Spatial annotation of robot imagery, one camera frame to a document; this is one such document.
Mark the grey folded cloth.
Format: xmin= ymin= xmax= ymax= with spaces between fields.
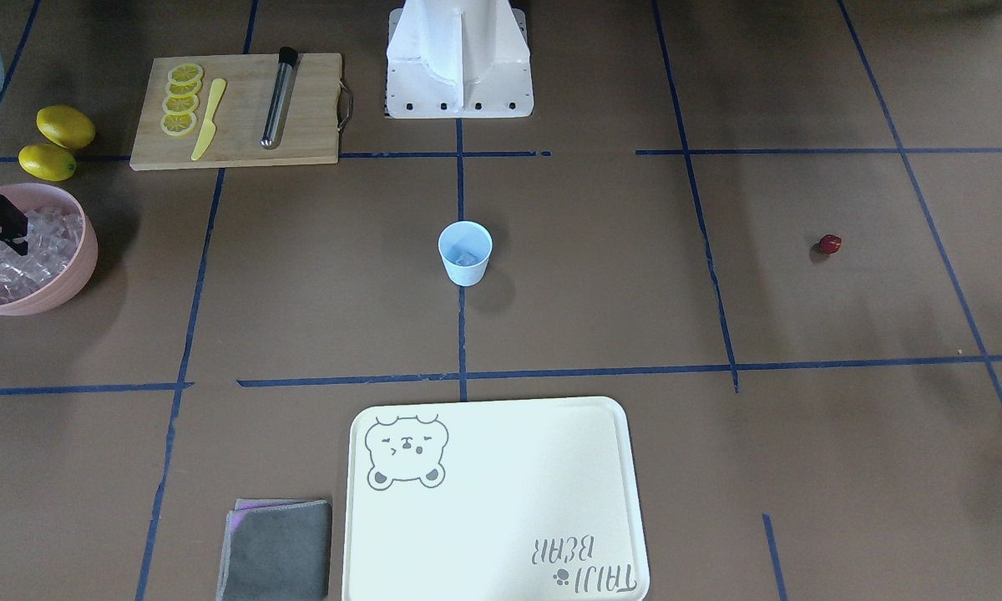
xmin=215 ymin=498 xmax=332 ymax=600

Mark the red strawberry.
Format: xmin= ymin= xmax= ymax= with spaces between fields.
xmin=817 ymin=235 xmax=843 ymax=255

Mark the lemon slice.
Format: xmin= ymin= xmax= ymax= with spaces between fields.
xmin=166 ymin=62 xmax=205 ymax=85
xmin=166 ymin=79 xmax=202 ymax=99
xmin=159 ymin=111 xmax=197 ymax=137
xmin=162 ymin=94 xmax=200 ymax=115

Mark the wooden cutting board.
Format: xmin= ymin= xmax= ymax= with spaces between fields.
xmin=129 ymin=53 xmax=343 ymax=171

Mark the steel muddler black tip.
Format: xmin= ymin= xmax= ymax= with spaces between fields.
xmin=260 ymin=46 xmax=299 ymax=149

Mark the whole lemon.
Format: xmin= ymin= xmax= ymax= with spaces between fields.
xmin=18 ymin=142 xmax=78 ymax=182
xmin=35 ymin=105 xmax=96 ymax=151

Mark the cream bear tray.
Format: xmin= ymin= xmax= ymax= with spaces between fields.
xmin=341 ymin=396 xmax=650 ymax=600

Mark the yellow plastic knife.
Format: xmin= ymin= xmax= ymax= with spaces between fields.
xmin=190 ymin=78 xmax=227 ymax=161

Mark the light blue cup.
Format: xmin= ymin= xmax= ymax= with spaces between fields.
xmin=438 ymin=220 xmax=493 ymax=288

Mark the pink bowl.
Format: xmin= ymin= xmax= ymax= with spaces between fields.
xmin=0 ymin=183 xmax=98 ymax=316

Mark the clear ice cubes pile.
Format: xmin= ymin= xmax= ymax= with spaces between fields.
xmin=0 ymin=206 xmax=84 ymax=306

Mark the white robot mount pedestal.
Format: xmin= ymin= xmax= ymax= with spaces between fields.
xmin=384 ymin=1 xmax=534 ymax=119

